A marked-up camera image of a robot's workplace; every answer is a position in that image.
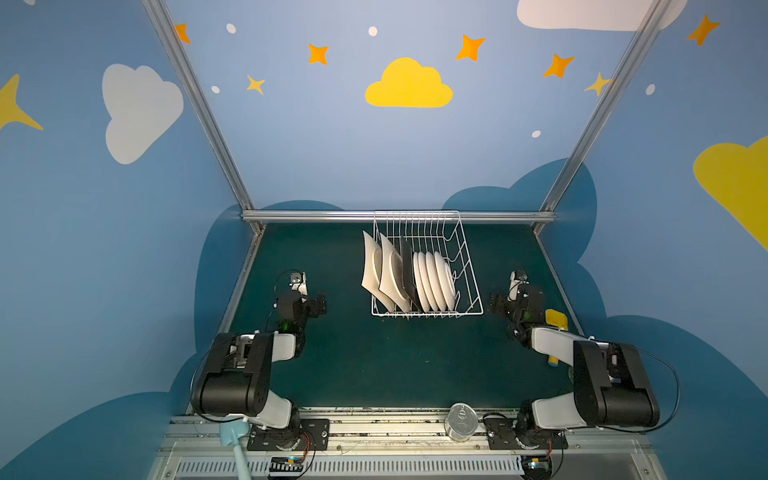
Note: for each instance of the right circuit board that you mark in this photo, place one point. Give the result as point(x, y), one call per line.
point(536, 468)

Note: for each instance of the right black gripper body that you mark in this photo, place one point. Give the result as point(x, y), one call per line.
point(501, 304)

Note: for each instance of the light blue spatula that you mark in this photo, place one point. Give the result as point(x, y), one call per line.
point(230, 435)

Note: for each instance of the aluminium frame rail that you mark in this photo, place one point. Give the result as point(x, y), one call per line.
point(358, 216)

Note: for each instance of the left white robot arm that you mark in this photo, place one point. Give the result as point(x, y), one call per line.
point(234, 380)

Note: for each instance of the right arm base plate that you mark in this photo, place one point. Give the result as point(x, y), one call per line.
point(504, 434)

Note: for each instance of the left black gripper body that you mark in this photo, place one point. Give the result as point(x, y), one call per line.
point(315, 304)

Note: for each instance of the black square plate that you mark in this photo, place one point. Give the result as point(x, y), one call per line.
point(408, 275)

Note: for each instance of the white wire dish rack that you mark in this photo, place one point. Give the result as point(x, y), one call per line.
point(446, 237)

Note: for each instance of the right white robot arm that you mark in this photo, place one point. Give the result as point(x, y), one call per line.
point(611, 388)

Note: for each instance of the left circuit board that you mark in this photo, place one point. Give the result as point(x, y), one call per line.
point(286, 466)

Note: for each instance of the white square plate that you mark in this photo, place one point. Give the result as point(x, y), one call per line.
point(392, 280)
point(372, 272)

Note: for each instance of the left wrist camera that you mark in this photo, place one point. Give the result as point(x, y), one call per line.
point(297, 282)

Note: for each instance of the circuit board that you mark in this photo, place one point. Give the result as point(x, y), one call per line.
point(536, 468)
point(286, 466)

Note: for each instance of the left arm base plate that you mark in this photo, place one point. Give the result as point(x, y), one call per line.
point(307, 434)

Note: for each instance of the yellow handled brush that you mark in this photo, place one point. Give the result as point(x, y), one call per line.
point(558, 320)

